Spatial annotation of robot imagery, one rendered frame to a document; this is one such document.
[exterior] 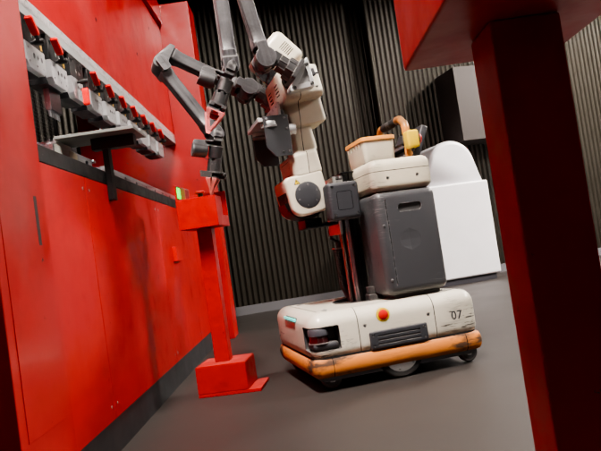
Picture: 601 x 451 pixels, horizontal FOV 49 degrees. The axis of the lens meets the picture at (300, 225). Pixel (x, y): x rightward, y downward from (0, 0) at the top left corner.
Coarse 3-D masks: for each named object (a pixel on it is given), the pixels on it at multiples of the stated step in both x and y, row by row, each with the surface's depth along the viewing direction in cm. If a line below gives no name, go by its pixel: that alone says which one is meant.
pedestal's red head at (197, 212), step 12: (216, 192) 276; (180, 204) 257; (192, 204) 256; (204, 204) 256; (216, 204) 257; (180, 216) 257; (192, 216) 256; (204, 216) 256; (216, 216) 255; (180, 228) 257; (192, 228) 256
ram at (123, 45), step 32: (32, 0) 207; (64, 0) 240; (96, 0) 285; (128, 0) 353; (64, 32) 234; (96, 32) 277; (128, 32) 341; (128, 64) 330; (160, 96) 408; (160, 128) 392
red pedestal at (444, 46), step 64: (448, 0) 48; (512, 0) 50; (576, 0) 52; (448, 64) 67; (512, 64) 54; (512, 128) 54; (576, 128) 54; (512, 192) 54; (576, 192) 53; (512, 256) 57; (576, 256) 53; (576, 320) 53; (576, 384) 53; (576, 448) 53
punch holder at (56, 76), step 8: (48, 40) 216; (48, 48) 214; (48, 56) 214; (56, 56) 221; (48, 64) 213; (56, 64) 219; (48, 72) 213; (56, 72) 218; (64, 72) 226; (32, 80) 214; (40, 80) 214; (48, 80) 214; (56, 80) 217; (64, 80) 225; (32, 88) 216; (40, 88) 218; (56, 88) 220; (64, 88) 224
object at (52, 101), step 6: (48, 90) 218; (48, 96) 218; (54, 96) 222; (48, 102) 218; (54, 102) 221; (60, 102) 228; (48, 108) 218; (54, 108) 220; (60, 108) 227; (54, 114) 222; (60, 114) 226; (60, 120) 228
